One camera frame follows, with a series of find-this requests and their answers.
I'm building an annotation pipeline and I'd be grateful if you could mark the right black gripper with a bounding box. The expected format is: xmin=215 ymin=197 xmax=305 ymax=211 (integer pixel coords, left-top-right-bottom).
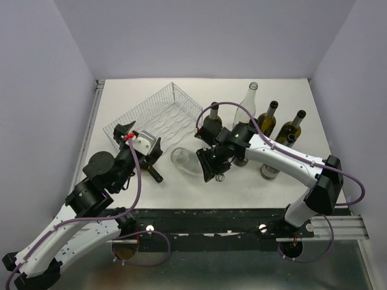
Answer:
xmin=195 ymin=144 xmax=230 ymax=182

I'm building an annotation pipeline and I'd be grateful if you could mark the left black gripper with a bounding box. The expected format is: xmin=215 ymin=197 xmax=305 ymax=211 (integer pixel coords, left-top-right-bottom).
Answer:
xmin=114 ymin=121 xmax=164 ymax=192

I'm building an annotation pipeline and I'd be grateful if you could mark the short clear glass bottle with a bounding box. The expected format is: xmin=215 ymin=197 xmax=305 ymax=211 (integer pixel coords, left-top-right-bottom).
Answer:
xmin=170 ymin=147 xmax=226 ymax=183

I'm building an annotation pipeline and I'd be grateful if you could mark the dark labelled wine bottle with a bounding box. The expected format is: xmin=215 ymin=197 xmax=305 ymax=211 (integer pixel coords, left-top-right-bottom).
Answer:
xmin=141 ymin=161 xmax=163 ymax=184

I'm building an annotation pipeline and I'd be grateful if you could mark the dark green wine bottle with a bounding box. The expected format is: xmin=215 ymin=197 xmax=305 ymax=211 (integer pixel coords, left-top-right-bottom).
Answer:
xmin=203 ymin=102 xmax=223 ymax=135

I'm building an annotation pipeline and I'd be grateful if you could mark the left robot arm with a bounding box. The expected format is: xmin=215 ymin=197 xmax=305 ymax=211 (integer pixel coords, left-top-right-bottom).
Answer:
xmin=2 ymin=123 xmax=163 ymax=289

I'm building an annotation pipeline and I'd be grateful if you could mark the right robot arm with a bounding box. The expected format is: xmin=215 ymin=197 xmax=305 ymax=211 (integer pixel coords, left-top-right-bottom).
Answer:
xmin=195 ymin=123 xmax=343 ymax=237

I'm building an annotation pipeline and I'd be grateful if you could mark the dark centre wine bottle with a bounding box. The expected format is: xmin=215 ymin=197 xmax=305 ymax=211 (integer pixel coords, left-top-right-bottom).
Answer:
xmin=233 ymin=151 xmax=249 ymax=167

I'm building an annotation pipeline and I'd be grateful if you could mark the tall clear glass bottle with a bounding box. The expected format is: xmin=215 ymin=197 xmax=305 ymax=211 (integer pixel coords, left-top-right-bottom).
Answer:
xmin=232 ymin=82 xmax=258 ymax=127

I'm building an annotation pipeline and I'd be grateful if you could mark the front right dark bottle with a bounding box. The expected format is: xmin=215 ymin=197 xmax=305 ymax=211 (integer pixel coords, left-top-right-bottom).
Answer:
xmin=260 ymin=134 xmax=296 ymax=180

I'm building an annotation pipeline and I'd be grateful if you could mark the olive green wine bottle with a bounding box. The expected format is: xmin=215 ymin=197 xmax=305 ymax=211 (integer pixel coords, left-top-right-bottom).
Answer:
xmin=257 ymin=100 xmax=278 ymax=137

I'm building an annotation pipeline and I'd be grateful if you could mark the far right green bottle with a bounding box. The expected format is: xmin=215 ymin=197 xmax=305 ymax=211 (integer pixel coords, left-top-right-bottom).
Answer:
xmin=275 ymin=110 xmax=307 ymax=144

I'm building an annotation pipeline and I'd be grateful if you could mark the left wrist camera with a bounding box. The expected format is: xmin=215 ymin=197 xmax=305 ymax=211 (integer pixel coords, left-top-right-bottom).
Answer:
xmin=132 ymin=130 xmax=157 ymax=156

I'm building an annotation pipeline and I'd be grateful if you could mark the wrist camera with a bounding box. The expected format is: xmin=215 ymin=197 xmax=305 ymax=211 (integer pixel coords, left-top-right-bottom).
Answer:
xmin=194 ymin=124 xmax=222 ymax=146
xmin=132 ymin=130 xmax=157 ymax=156

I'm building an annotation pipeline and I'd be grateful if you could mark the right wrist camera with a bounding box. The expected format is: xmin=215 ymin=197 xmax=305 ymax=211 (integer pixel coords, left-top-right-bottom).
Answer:
xmin=194 ymin=124 xmax=222 ymax=146

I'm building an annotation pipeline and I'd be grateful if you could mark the white wire wine rack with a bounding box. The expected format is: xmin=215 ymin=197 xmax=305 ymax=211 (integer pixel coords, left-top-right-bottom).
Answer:
xmin=103 ymin=82 xmax=203 ymax=152

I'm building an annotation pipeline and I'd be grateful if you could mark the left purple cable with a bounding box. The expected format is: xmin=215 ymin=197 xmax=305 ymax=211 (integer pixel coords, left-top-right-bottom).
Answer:
xmin=4 ymin=135 xmax=145 ymax=290

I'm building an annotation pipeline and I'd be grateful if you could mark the purple cable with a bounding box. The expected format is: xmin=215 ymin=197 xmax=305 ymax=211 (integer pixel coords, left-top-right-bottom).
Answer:
xmin=4 ymin=135 xmax=145 ymax=290
xmin=195 ymin=101 xmax=366 ymax=263

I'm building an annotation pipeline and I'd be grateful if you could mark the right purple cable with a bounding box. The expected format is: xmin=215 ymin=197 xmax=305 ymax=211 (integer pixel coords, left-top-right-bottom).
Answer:
xmin=195 ymin=101 xmax=366 ymax=263

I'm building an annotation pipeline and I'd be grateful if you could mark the aluminium frame rail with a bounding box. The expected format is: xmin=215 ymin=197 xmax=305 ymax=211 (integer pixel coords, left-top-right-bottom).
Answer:
xmin=276 ymin=214 xmax=370 ymax=243

